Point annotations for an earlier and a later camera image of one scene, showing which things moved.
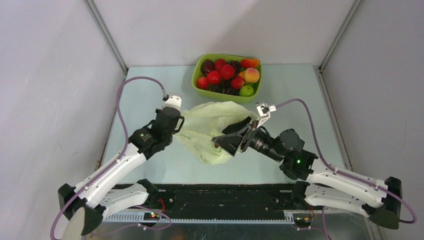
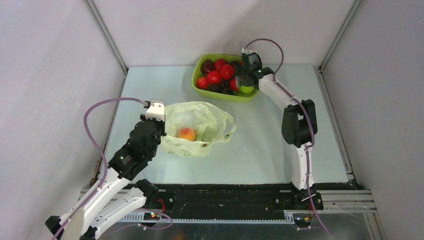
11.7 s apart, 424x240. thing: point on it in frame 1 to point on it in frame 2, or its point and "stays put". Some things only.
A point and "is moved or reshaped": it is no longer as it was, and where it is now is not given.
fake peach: [251, 75] is moved or reshaped
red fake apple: [227, 72] stays put
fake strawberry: [203, 82] stays put
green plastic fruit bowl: [197, 71] stays put
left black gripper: [173, 131] to [161, 123]
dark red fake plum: [206, 66] stays put
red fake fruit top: [219, 63] stays put
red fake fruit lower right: [237, 82] stays put
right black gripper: [231, 142] to [240, 70]
